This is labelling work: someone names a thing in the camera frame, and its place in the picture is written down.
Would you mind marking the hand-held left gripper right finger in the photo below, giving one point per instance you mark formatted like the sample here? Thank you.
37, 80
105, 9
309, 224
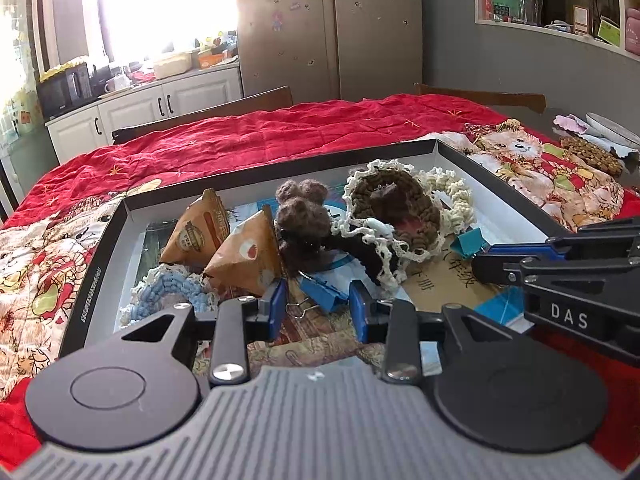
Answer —
360, 312

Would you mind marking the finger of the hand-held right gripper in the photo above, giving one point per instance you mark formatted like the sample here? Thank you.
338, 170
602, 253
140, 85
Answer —
495, 267
520, 250

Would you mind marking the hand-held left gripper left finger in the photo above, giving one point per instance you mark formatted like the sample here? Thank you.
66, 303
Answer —
277, 310

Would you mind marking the black white crochet scrunchie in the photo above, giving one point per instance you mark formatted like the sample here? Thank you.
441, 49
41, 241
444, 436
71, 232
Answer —
370, 260

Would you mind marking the plain brown triangular snack packet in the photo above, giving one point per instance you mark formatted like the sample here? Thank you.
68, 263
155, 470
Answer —
245, 260

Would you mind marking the cream crochet scrunchie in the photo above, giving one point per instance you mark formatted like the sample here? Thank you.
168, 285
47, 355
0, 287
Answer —
457, 210

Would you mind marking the brown crochet scrunchie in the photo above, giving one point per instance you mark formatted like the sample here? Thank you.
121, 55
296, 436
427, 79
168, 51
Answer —
420, 205

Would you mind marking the brown triangular packet round logo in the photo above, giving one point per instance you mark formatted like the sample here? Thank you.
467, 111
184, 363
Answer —
192, 235

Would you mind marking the blue crochet scrunchie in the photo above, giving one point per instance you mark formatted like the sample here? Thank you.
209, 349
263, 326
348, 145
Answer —
165, 287

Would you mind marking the black cardboard box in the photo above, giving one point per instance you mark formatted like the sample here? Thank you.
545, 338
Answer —
95, 270

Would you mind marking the brown beaded mat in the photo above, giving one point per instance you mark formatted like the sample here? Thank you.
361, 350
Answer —
592, 155

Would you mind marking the pink cloth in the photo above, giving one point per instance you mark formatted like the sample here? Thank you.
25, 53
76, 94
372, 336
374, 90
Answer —
570, 122

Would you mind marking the white plate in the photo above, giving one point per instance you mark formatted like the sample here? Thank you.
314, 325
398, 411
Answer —
610, 130

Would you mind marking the dark wooden chair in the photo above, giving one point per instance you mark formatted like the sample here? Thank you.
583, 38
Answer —
500, 99
200, 115

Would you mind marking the red printed blanket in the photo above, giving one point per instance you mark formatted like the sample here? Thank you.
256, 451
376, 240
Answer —
250, 130

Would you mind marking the pink bottle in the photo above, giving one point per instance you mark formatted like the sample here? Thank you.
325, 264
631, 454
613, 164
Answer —
632, 35

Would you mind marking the white kitchen cabinet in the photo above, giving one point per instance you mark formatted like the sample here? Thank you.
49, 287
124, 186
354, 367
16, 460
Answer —
140, 110

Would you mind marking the orange box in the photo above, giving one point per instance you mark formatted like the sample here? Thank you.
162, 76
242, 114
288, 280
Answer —
215, 60

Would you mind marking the cream plastic container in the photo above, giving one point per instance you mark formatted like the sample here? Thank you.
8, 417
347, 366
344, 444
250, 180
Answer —
172, 65

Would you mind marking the beige double-door fridge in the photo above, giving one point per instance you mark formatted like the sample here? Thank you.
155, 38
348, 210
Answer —
310, 35

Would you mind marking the black microwave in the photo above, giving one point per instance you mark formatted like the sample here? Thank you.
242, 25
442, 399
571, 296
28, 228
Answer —
62, 92

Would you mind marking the yellow flower garland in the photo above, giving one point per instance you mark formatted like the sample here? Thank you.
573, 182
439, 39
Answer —
60, 67

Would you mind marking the glass sliding door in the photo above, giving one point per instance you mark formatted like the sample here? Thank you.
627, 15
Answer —
20, 60

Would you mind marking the white wall shelf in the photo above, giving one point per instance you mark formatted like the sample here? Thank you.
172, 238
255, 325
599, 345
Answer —
525, 27

